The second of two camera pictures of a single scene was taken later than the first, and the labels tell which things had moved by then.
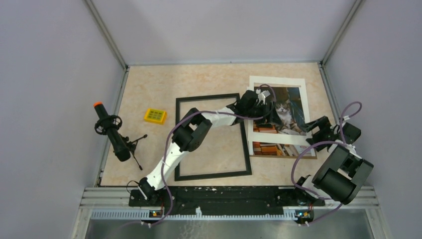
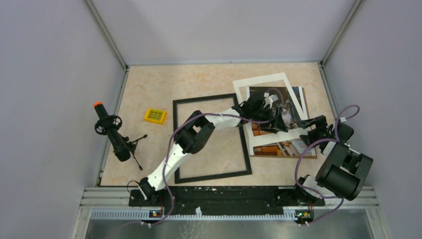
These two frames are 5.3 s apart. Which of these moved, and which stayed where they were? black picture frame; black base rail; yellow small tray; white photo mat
Moved: white photo mat
Stayed: yellow small tray; black picture frame; black base rail
